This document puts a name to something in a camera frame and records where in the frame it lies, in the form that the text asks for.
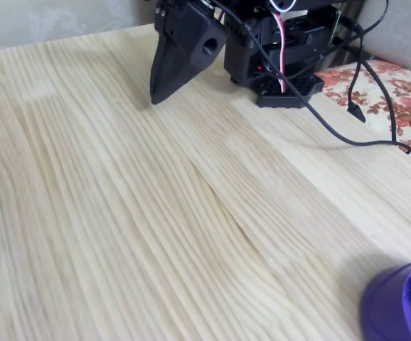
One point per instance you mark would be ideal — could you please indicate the grey curtain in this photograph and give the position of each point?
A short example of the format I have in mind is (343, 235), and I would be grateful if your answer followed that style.
(49, 21)

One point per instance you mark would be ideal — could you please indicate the floral patterned fabric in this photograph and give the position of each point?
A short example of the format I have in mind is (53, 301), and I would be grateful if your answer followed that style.
(404, 92)

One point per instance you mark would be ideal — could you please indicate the purple bowl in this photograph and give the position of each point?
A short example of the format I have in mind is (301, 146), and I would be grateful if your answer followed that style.
(383, 305)

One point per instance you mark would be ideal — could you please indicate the black robot arm with base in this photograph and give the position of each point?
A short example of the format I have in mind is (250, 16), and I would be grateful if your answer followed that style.
(241, 60)

